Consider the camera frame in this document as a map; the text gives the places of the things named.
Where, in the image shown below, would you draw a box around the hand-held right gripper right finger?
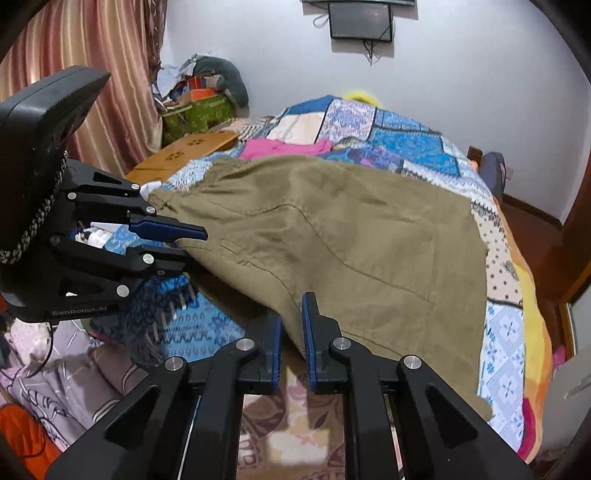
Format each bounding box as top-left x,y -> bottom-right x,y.
302,292 -> 536,480

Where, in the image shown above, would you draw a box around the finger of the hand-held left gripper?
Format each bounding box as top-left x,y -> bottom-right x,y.
48,235 -> 197,305
60,161 -> 209,241

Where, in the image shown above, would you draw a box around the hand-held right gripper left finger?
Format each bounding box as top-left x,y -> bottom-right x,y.
46,315 -> 283,480

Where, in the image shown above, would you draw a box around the khaki pants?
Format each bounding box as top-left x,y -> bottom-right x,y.
148,154 -> 492,418

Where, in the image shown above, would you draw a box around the floral bedsheet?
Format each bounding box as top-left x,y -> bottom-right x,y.
0,318 -> 407,480

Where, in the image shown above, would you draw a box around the striped curtain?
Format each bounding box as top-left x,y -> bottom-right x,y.
0,0 -> 169,178

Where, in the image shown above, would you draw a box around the green bag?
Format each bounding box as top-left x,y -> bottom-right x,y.
161,95 -> 235,149

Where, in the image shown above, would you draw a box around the pink garment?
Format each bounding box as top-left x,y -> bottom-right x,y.
238,137 -> 334,160

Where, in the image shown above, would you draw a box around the pile of clutter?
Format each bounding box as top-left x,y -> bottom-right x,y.
150,55 -> 227,112

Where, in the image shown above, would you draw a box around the orange cloth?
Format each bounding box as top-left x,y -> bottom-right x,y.
0,402 -> 63,480

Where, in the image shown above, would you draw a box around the yellow cloth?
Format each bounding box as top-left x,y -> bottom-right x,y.
342,89 -> 382,106

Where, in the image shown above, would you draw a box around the patchwork quilt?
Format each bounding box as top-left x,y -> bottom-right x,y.
90,95 -> 555,464

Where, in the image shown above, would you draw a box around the dark blue cushion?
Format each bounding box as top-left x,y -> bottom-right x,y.
478,151 -> 506,204

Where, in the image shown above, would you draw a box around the braided lanyard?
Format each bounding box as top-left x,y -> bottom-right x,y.
0,150 -> 69,265

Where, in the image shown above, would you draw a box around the wall screen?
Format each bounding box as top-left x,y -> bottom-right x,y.
302,0 -> 419,42

